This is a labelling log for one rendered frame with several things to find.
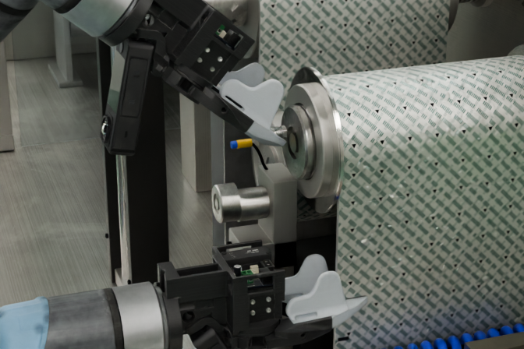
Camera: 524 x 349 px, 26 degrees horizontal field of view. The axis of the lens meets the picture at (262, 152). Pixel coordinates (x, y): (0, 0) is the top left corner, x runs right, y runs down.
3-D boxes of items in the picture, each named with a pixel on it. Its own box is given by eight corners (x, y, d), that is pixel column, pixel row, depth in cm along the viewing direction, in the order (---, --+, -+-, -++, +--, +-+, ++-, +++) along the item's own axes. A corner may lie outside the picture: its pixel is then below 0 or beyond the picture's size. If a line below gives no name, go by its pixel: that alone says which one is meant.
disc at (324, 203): (285, 180, 123) (287, 49, 117) (290, 179, 123) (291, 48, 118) (337, 237, 110) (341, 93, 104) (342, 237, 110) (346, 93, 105)
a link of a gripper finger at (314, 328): (338, 324, 110) (250, 338, 107) (337, 338, 110) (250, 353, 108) (320, 301, 114) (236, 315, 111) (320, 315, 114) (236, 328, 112)
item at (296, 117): (302, 194, 112) (277, 155, 118) (321, 192, 113) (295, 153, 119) (309, 128, 108) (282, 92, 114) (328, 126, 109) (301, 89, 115)
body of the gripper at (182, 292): (293, 270, 107) (168, 290, 103) (292, 350, 110) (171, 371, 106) (267, 237, 113) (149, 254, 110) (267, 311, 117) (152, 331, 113)
